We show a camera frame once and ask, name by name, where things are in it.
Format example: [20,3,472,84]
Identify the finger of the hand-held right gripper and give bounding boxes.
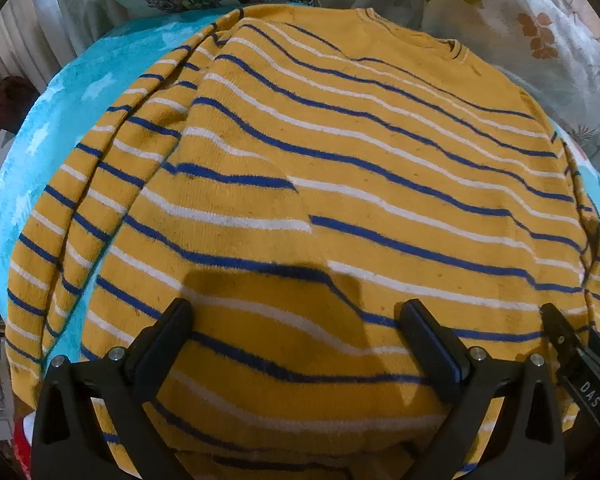
[539,302,600,436]

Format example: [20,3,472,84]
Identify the dark red cloth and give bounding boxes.
[0,76,40,135]

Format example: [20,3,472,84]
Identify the white leaf print pillow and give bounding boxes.
[350,0,600,153]

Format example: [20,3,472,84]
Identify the yellow striped sweater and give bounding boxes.
[2,4,600,480]

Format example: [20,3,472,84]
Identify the beige curtain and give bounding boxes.
[0,0,131,96]

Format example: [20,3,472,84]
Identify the teal star printed blanket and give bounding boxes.
[0,4,600,367]

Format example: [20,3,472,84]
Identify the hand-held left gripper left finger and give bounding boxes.
[31,298,196,480]

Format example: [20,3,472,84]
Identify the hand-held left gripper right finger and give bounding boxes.
[399,298,566,480]

